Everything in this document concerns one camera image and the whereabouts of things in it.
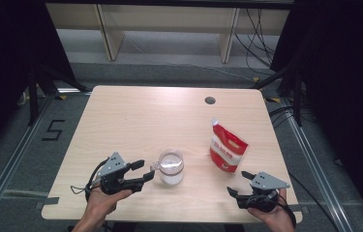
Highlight red and white refill pouch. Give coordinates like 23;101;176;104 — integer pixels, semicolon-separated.
209;117;251;174

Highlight thin black floor cable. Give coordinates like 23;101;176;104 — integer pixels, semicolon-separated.
287;172;342;232

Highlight black metal stand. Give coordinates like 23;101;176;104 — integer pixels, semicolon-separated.
27;62;90;127
250;64;303;128

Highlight clear plastic cup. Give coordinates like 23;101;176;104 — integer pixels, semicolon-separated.
149;148;185;187

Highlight bundle of black hanging cables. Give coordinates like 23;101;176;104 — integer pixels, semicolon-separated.
233;8;279;76

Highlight metal floor rail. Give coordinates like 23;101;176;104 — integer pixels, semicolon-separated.
0;95;56;232
282;96;354;232

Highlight beige wooden shelf unit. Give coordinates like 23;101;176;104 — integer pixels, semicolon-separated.
45;3;291;64

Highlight black curtain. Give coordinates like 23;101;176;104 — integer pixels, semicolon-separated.
0;0;76;165
270;0;363;226

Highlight right hand-held gripper black cable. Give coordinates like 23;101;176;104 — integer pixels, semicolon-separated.
277;192;298;230

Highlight person's right hand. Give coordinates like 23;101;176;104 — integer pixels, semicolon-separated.
247;188;297;232

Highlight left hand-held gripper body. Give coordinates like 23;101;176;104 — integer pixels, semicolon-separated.
97;152;133;195

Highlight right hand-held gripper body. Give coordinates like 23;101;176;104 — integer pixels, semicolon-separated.
236;171;291;214

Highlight person's left hand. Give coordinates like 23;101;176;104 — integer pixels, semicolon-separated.
85;187;134;221

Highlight black floor cables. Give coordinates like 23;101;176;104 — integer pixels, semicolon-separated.
268;105;316;125

